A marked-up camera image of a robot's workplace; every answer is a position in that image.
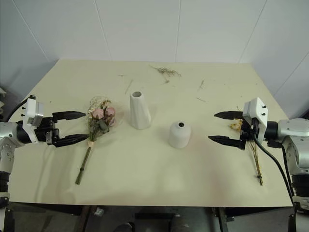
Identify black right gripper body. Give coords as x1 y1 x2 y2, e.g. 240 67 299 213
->
238 117 255 151

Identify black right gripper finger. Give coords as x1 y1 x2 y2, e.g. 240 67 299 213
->
208 135 242 149
213 111 244 121

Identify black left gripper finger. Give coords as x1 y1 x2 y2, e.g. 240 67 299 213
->
54 134 90 148
52 111 87 123

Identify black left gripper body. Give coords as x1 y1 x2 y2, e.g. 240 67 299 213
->
34 116 61 146

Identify short white ceramic vase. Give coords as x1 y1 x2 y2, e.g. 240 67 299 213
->
168 121 194 149

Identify tall white ceramic vase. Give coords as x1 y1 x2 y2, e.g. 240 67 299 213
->
129 90 152 131

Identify dried yellow flower bunch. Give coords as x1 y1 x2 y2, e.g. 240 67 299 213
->
228 105 264 187

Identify dried pink rose bouquet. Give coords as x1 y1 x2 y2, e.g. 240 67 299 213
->
74 96 118 186

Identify long thin dried twig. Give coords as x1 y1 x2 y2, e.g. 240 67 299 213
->
124 79 134 95

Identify dried twig sprig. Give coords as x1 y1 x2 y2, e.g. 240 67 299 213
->
149 64 183 85

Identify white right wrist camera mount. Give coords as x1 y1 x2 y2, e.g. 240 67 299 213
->
242 97 268 141

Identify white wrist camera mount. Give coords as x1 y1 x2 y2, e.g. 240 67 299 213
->
242 97 268 141
22 96 45 145

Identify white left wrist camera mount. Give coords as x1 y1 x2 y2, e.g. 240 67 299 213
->
22 96 45 145

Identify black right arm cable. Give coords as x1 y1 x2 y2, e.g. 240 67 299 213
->
252 120 298 207

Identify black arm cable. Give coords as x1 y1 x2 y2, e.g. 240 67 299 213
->
252 120 298 207
9 96 36 123

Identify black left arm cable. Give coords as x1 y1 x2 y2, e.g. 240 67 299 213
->
9 96 36 123

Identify black table frame bar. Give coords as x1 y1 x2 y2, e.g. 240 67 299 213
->
212 206 236 232
72 205 92 232

